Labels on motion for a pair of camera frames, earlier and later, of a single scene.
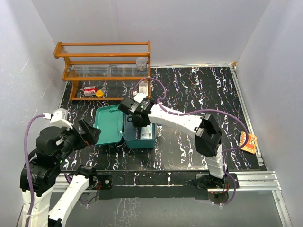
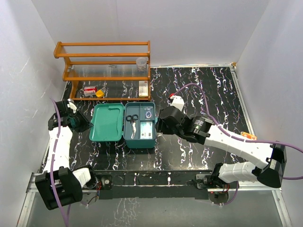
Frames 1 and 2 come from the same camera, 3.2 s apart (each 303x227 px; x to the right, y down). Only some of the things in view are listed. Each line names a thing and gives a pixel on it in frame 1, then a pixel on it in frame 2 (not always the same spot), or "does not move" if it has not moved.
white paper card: x=146 y=132 does not move
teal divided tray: x=131 y=135 does not move
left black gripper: x=91 y=136 → x=86 y=124
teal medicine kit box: x=116 y=126 does not move
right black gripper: x=139 y=125 → x=160 y=126
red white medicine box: x=89 y=91 does not move
